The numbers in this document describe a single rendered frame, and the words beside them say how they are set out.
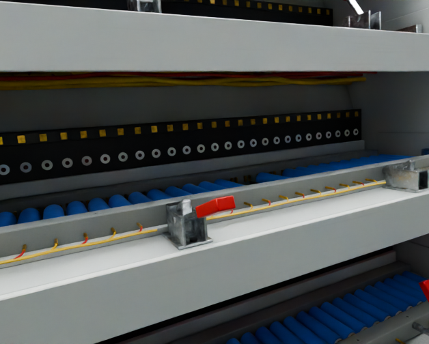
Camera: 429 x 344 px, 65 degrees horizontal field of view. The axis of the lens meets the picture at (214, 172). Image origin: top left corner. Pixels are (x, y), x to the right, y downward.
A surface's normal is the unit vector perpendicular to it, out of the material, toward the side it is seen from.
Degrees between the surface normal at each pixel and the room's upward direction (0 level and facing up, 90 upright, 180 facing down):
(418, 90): 90
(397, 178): 90
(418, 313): 19
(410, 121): 90
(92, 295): 109
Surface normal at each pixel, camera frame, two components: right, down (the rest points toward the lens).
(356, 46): 0.44, 0.11
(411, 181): -0.90, 0.13
